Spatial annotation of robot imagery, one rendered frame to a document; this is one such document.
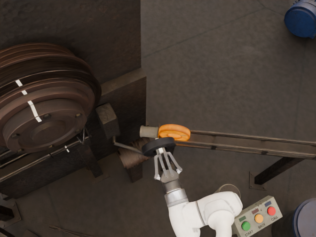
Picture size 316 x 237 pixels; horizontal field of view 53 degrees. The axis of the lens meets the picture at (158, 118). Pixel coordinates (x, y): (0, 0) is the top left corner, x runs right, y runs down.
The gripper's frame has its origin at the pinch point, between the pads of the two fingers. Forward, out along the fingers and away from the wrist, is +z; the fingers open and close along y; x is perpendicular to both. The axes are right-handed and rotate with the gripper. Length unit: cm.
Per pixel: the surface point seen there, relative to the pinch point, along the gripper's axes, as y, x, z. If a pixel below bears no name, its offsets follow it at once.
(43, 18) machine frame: -29, 52, 36
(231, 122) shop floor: 70, -85, 23
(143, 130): -2.9, -15.6, 14.1
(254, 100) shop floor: 95, -86, 35
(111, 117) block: -16.4, -5.2, 20.8
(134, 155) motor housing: -9.8, -32.1, 7.0
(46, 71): -32, 48, 20
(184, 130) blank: 14.8, -7.4, 5.8
